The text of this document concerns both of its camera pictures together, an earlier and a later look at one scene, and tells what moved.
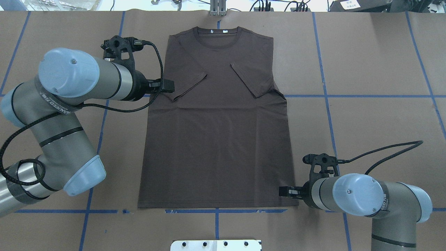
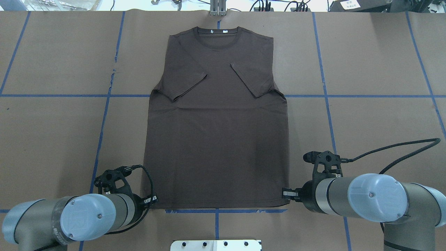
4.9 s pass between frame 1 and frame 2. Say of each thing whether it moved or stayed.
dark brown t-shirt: stayed
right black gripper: stayed
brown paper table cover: stayed
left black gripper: moved
